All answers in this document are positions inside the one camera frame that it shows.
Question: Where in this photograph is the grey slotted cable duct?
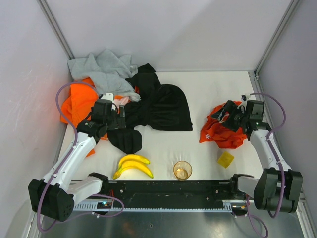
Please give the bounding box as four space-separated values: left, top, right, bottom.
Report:
74 198 247 213

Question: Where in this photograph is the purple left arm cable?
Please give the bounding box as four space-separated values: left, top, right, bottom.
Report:
36 83 125 234

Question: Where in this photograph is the right aluminium frame post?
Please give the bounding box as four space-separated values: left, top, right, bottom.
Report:
254 0 302 75

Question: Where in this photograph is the left aluminium frame post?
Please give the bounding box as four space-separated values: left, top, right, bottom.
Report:
37 0 74 60

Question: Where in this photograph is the lower yellow banana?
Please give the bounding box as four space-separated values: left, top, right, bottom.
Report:
112 160 154 180

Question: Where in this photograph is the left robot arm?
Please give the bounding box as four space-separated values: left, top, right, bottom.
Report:
28 99 125 222

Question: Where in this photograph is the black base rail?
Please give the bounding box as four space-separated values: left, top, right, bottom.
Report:
98 180 246 205

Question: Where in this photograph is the yellow banana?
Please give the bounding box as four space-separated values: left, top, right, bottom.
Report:
118 154 150 172
112 160 154 180

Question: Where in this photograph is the black zip jacket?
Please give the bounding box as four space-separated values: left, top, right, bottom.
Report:
107 64 193 154

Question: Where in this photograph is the right aluminium frame rail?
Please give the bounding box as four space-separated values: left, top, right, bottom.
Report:
249 70 292 181

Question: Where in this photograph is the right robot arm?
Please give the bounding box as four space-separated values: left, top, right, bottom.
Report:
211 99 303 213

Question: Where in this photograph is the orange cloth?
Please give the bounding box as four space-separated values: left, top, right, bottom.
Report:
59 77 124 157

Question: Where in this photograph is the upper yellow banana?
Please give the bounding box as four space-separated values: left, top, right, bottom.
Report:
118 154 150 172

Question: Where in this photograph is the orange shorts white drawstring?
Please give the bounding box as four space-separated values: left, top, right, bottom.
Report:
199 103 247 149

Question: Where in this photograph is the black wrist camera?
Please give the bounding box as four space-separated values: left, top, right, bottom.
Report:
91 99 112 124
245 100 264 122

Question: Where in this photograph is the grey cloth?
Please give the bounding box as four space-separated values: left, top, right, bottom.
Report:
67 49 141 102

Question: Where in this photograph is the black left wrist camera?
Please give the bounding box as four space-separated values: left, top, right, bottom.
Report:
91 99 112 124

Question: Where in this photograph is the yellow cube block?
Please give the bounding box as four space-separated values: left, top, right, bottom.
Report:
217 151 234 168

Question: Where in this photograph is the amber plastic cup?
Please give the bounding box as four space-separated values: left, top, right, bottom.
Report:
173 160 193 181

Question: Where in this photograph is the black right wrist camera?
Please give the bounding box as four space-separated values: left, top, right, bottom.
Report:
245 100 264 122

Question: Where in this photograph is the aluminium frame post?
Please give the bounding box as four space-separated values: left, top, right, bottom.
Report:
37 0 74 60
254 0 302 75

